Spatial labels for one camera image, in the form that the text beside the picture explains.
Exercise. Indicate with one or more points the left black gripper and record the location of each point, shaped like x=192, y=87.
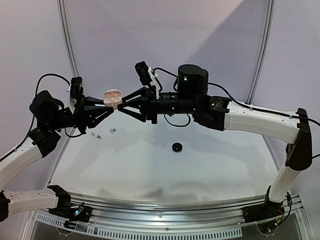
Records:
x=81, y=118

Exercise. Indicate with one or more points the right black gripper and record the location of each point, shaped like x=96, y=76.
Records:
x=151, y=106

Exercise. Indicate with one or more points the pink earbud charging case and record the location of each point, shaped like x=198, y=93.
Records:
x=112, y=98

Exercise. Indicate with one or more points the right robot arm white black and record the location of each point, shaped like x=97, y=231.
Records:
x=224, y=113

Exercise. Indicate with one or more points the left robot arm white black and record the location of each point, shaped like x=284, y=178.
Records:
x=52, y=117

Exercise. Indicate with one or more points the white earbud right pair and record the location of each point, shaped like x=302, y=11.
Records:
x=112, y=130

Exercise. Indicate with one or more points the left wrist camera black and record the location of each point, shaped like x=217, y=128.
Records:
x=76, y=87

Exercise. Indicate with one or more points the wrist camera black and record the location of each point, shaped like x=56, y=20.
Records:
x=76, y=87
x=141, y=69

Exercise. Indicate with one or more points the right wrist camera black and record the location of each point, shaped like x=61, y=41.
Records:
x=141, y=69

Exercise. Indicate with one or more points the aluminium front rail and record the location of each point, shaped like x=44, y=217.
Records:
x=137, y=220

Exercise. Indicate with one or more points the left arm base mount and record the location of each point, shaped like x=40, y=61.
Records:
x=73, y=212

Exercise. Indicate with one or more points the left aluminium frame post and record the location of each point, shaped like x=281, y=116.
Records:
x=62, y=10

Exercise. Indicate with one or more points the aluminium frame post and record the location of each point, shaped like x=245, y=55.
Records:
x=262, y=50
x=62, y=10

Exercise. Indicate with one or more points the right aluminium frame post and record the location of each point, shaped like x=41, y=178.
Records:
x=262, y=50

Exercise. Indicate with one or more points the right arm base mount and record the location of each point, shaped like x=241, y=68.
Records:
x=264, y=211

